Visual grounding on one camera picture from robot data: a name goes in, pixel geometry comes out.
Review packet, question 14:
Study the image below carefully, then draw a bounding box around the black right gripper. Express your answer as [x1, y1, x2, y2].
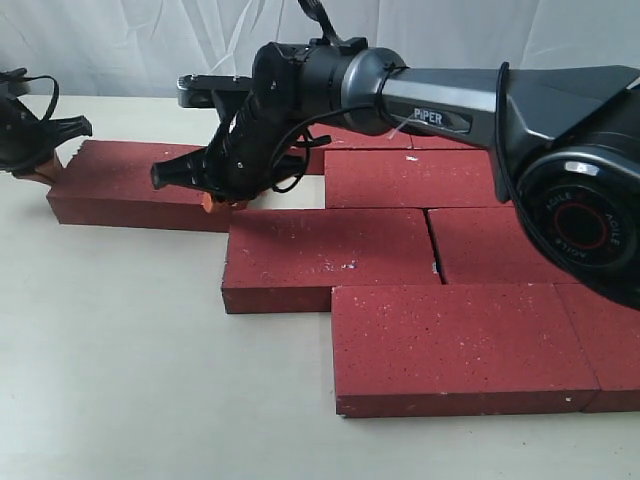
[150, 92, 310, 212]

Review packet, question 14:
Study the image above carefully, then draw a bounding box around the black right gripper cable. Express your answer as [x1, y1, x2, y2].
[264, 102, 381, 194]

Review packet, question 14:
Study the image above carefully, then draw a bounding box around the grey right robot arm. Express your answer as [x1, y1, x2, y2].
[150, 1, 639, 309]

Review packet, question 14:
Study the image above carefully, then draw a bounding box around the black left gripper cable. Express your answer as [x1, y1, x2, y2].
[0, 67, 60, 174]

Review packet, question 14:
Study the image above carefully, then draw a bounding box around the red front-left base brick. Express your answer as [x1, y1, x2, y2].
[331, 284, 600, 418]

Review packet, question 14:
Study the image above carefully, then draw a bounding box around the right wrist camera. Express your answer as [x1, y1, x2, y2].
[176, 74, 252, 121]

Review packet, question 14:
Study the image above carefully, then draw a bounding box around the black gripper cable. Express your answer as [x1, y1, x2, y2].
[264, 102, 381, 194]
[0, 67, 60, 174]

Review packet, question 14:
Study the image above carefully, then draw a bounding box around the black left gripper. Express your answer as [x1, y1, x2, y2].
[1, 90, 93, 186]

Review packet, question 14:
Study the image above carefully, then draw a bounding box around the red brick with white chip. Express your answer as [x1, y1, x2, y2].
[324, 150, 502, 209]

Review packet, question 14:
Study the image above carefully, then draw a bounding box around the white backdrop curtain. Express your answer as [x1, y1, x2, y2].
[1, 0, 639, 97]

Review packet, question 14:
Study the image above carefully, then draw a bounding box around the red middle row brick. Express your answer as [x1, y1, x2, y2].
[428, 207, 577, 284]

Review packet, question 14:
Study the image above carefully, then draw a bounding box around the red front-right base brick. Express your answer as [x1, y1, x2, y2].
[555, 284, 639, 413]

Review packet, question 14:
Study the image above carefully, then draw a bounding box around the red front brick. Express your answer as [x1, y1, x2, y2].
[221, 208, 440, 314]

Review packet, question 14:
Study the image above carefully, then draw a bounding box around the red back-left row brick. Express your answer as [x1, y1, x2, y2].
[307, 124, 413, 175]

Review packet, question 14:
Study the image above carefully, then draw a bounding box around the red back-right row brick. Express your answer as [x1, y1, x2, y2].
[410, 135, 477, 150]

